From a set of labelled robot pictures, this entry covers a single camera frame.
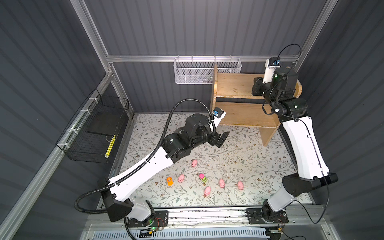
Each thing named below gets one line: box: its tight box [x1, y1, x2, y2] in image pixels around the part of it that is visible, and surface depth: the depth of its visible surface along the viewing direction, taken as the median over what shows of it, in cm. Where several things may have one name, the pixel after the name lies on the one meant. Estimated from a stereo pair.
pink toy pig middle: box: [219, 178, 226, 189], surface depth 86 cm
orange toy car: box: [166, 176, 174, 186], surface depth 86 cm
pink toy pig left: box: [177, 174, 185, 183], surface depth 87 cm
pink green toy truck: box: [199, 173, 208, 183], surface depth 86 cm
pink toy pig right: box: [237, 180, 245, 191], surface depth 84 cm
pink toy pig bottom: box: [204, 186, 212, 196], surface depth 83 cm
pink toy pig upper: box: [191, 159, 198, 168], surface depth 93 cm
